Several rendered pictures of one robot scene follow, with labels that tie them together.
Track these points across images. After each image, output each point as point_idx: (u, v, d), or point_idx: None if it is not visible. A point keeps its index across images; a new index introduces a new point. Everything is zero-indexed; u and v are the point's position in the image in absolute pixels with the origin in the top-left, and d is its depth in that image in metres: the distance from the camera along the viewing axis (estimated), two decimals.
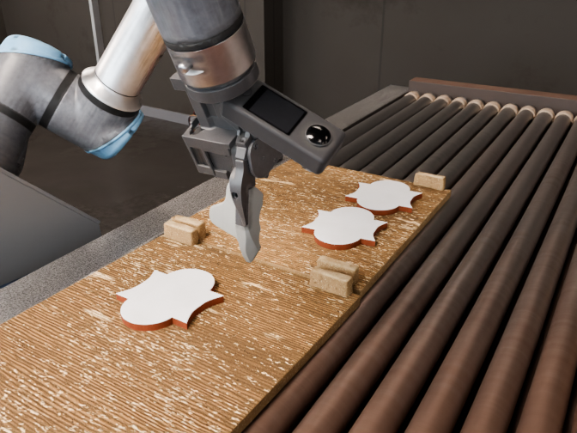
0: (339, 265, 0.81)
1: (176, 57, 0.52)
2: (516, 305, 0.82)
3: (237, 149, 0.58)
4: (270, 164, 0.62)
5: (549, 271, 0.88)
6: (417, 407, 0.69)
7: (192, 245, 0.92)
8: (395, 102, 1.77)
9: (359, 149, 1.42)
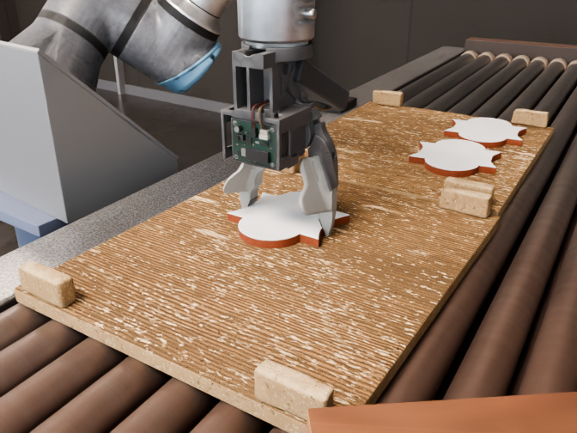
0: (472, 184, 0.72)
1: (300, 9, 0.55)
2: None
3: (312, 112, 0.61)
4: None
5: None
6: None
7: (294, 173, 0.83)
8: (456, 59, 1.68)
9: (433, 97, 1.33)
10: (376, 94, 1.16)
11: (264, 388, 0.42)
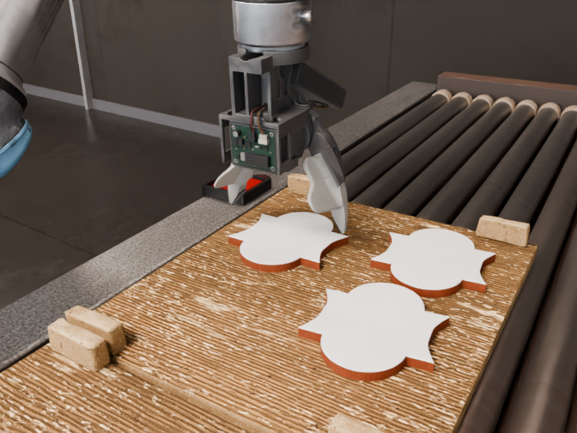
0: None
1: (296, 12, 0.54)
2: None
3: (310, 112, 0.61)
4: None
5: None
6: None
7: (97, 370, 0.50)
8: (423, 104, 1.35)
9: (380, 171, 1.00)
10: (292, 181, 0.83)
11: None
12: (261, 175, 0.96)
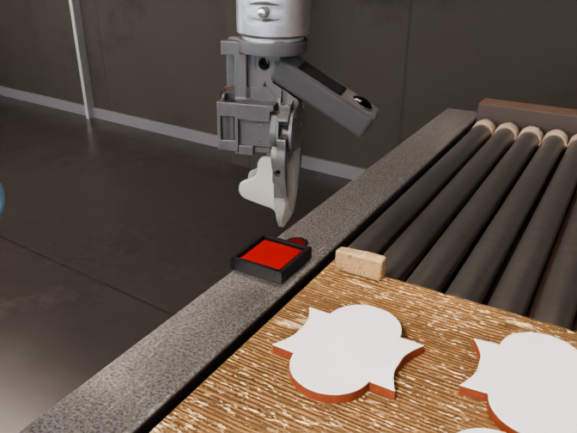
0: None
1: (252, 5, 0.57)
2: None
3: (279, 113, 0.61)
4: (296, 143, 0.64)
5: None
6: None
7: None
8: (467, 138, 1.20)
9: (435, 230, 0.86)
10: (341, 257, 0.69)
11: None
12: (297, 239, 0.82)
